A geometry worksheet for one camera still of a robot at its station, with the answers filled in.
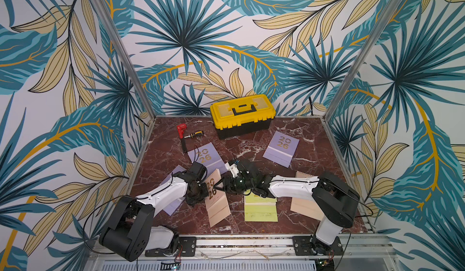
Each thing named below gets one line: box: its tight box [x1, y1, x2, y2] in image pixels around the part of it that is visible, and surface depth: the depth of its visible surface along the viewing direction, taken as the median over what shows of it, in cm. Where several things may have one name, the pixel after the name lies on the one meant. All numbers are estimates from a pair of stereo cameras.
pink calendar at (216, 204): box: [204, 168, 232, 229], surface depth 80 cm
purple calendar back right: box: [262, 130, 300, 169], surface depth 105 cm
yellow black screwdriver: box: [184, 130, 207, 139], surface depth 111 cm
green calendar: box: [243, 189, 278, 223], surface depth 84 cm
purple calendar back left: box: [187, 141, 229, 175], surface depth 102 cm
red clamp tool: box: [176, 123, 188, 140], surface depth 115 cm
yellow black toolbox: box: [210, 93, 277, 140], surface depth 102 cm
